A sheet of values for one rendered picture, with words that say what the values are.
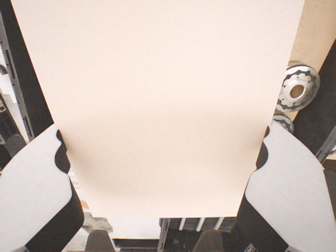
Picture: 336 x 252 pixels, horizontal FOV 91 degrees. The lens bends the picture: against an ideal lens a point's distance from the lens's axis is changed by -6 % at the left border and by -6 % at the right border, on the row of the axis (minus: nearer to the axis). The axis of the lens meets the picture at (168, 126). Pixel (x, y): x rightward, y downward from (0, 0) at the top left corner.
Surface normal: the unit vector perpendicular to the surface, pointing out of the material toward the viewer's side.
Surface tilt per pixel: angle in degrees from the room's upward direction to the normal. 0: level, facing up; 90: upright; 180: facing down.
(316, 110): 90
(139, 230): 0
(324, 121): 90
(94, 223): 2
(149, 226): 0
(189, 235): 90
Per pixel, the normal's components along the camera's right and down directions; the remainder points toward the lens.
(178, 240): 0.13, -0.86
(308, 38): 0.00, 0.50
